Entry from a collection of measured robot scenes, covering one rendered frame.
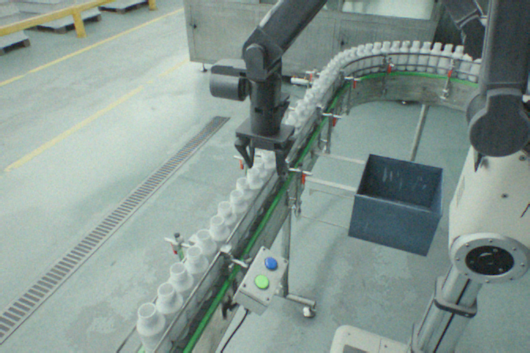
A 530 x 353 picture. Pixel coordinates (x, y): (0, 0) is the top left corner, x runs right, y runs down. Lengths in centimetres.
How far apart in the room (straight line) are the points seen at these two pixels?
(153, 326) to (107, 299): 158
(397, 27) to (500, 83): 364
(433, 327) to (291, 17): 99
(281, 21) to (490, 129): 34
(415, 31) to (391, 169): 264
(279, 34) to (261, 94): 11
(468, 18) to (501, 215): 45
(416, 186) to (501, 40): 123
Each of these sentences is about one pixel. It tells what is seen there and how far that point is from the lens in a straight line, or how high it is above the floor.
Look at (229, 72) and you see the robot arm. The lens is 70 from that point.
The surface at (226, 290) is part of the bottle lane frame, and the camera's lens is 108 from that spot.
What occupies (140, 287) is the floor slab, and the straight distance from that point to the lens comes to 244.
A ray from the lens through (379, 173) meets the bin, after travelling 176.
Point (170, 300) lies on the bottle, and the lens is 89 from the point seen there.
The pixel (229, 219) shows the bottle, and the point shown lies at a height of 113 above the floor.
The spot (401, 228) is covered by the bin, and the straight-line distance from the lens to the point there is 153.
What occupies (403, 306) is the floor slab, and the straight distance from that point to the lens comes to 238.
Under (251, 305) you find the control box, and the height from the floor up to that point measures 107.
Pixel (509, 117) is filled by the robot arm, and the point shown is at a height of 161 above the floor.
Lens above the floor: 185
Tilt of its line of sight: 36 degrees down
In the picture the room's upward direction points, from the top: straight up
